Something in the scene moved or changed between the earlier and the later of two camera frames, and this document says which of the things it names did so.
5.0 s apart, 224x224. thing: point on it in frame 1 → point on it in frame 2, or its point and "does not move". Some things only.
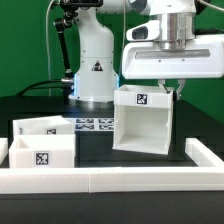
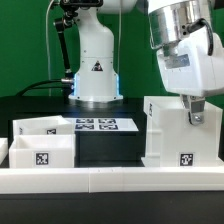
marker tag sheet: x=94 y=124 does not move
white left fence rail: x=4 y=149 does not move
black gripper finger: x=178 y=92 → x=195 y=106
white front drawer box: x=42 y=151 does not move
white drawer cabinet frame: x=143 y=119 → x=172 y=141
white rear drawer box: x=42 y=126 does not move
